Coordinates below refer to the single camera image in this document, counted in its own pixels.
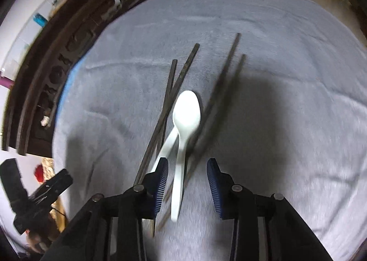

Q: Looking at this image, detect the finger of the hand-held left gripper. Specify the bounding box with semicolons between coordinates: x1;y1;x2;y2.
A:
29;168;74;208

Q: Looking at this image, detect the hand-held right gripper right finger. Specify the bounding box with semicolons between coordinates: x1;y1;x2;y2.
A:
206;158;334;261

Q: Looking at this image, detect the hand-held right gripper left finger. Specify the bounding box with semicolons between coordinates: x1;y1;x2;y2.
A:
43;157;170;261

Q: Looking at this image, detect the white plastic spoon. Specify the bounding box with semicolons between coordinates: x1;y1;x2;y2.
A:
150;126;180;174
170;90;201;222

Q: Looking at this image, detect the red soft item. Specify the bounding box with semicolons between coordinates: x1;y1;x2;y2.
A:
33;164;46;183

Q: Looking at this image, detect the light blue bed sheet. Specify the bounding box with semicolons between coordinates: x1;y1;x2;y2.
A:
55;63;85;127

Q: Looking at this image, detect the grey towel cloth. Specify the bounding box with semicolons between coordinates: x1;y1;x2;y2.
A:
52;0;367;261

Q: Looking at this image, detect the dark carved wooden headboard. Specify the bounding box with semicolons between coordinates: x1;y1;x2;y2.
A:
1;0;175;157

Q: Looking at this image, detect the small blue bottle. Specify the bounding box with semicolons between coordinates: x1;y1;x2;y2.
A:
33;14;48;27

